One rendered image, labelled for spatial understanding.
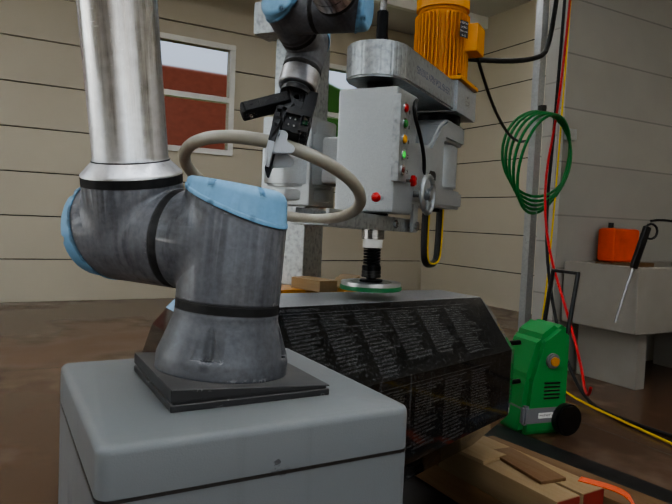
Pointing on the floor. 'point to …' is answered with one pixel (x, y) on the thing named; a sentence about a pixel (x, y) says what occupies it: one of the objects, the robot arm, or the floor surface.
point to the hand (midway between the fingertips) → (265, 166)
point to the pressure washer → (543, 374)
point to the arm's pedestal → (226, 444)
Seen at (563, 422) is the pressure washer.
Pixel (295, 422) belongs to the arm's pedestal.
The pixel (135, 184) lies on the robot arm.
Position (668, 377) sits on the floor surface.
